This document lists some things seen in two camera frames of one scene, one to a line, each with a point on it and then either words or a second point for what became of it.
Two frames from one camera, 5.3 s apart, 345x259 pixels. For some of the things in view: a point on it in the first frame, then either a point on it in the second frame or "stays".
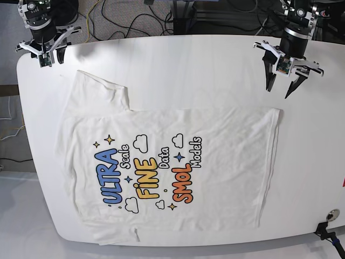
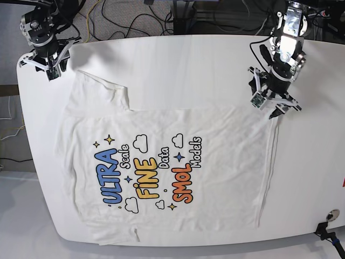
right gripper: x=289 y=56 -> x=275 y=89
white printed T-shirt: x=129 y=171 stays
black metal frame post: x=185 y=13 stays
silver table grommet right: x=332 y=215 stays
